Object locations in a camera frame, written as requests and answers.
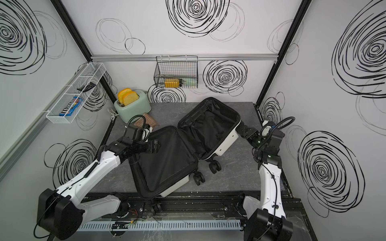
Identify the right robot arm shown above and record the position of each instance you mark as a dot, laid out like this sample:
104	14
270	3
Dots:
266	220

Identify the black remote in shelf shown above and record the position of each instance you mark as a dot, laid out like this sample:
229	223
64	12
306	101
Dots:
86	87

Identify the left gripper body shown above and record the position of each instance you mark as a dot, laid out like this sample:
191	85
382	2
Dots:
153	146

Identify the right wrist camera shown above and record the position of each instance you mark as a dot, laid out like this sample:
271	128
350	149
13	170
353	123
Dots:
266	126

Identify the mint green toaster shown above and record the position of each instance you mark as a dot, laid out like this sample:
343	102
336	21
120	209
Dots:
140	106

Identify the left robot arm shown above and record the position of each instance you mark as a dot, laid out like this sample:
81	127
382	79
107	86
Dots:
61	211

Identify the white slotted cable duct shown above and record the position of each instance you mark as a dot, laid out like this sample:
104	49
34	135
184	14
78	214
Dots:
192	225

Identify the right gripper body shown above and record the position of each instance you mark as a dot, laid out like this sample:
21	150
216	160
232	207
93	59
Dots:
255	135

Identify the blue candy packet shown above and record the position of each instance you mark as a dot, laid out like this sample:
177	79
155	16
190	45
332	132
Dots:
71	106

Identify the brown striped cloth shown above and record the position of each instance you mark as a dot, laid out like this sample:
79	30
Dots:
149	121

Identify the black wire basket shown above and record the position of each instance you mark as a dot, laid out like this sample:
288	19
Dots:
175	66

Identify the white wire shelf basket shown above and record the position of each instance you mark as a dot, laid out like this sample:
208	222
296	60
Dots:
90	72

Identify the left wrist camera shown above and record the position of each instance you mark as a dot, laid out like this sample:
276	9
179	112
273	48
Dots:
146	132

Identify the yellow item in basket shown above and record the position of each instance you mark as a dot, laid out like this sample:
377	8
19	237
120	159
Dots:
172	83

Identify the white hard-shell suitcase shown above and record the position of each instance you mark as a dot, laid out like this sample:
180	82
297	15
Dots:
205	132

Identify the yellow toast slice back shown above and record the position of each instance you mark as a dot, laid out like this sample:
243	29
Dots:
122	93

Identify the yellow toast slice front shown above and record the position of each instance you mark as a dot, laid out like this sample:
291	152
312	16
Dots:
130	98

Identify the yellow toast slice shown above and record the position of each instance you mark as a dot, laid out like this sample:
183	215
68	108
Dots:
130	98
122	93

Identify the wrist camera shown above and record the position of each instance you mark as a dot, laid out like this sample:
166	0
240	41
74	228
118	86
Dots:
146	132
266	126

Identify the green item in basket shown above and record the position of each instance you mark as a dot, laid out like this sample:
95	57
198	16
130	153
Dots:
189	83

